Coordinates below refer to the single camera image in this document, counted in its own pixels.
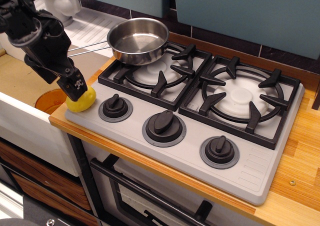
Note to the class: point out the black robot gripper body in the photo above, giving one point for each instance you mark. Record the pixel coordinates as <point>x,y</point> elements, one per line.
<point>42,37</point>

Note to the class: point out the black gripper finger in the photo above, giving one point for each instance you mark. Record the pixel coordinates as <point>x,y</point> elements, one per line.
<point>44,73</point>
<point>73,85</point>

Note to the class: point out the yellow toy potato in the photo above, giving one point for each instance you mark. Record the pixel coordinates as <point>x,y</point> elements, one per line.
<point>84,102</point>

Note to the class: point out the stainless steel pan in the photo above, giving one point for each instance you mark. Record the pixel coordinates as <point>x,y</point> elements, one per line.
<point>136,41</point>

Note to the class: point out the black left stove knob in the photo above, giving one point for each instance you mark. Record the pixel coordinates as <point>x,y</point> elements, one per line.
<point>115,109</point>

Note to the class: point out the black stove knob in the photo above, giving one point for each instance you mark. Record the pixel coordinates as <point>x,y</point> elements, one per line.
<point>164,129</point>
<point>115,109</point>
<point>219,152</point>

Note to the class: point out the black middle stove knob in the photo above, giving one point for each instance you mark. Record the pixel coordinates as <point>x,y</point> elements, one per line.
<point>164,129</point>

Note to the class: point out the grey toy stove top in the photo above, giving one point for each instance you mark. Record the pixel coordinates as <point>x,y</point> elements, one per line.
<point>250,179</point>

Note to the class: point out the black right stove knob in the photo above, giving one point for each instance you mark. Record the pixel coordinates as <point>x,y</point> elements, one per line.
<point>219,152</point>

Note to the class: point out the white toy sink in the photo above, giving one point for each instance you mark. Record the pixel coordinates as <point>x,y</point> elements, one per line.
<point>28,127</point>

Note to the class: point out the grey toy faucet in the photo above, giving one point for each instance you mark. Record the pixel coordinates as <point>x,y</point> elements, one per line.
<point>64,10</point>

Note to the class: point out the black left burner grate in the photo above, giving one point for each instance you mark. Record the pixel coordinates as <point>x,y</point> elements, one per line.
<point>162,83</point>

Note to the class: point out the black burner grate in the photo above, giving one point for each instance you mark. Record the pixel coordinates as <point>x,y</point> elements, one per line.
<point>162,83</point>
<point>245,101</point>

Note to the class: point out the wooden drawer fronts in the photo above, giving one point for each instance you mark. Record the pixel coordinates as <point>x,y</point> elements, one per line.
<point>47,184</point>

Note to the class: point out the black right burner grate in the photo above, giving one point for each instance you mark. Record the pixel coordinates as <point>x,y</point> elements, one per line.
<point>245,101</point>

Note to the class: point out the brass screw in countertop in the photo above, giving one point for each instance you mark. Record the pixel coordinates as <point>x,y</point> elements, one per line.
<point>292,182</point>

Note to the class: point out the oven door with black handle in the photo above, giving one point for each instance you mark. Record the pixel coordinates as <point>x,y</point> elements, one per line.
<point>141,198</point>

